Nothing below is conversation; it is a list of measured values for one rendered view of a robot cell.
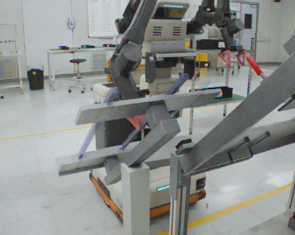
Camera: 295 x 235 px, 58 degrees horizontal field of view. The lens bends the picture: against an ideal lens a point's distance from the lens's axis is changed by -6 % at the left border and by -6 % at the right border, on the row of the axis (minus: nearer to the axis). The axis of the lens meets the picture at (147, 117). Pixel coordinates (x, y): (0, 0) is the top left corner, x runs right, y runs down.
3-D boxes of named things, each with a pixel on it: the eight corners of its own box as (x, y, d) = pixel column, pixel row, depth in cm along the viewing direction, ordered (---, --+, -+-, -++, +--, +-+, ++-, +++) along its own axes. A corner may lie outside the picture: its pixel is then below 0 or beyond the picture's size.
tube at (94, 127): (73, 167, 93) (72, 163, 94) (77, 166, 94) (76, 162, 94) (112, 93, 51) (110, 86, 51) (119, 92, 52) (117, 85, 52)
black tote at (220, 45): (198, 50, 311) (198, 39, 308) (189, 48, 326) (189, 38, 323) (235, 49, 335) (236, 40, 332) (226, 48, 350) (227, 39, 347)
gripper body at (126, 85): (152, 94, 79) (142, 70, 81) (118, 99, 74) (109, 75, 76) (143, 103, 84) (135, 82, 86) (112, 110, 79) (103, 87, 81)
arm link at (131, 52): (139, 59, 89) (114, 48, 87) (154, 37, 80) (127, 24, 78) (130, 89, 83) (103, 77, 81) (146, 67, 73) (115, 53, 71)
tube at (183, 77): (114, 157, 97) (114, 153, 98) (118, 155, 98) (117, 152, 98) (183, 78, 55) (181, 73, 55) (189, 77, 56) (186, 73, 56)
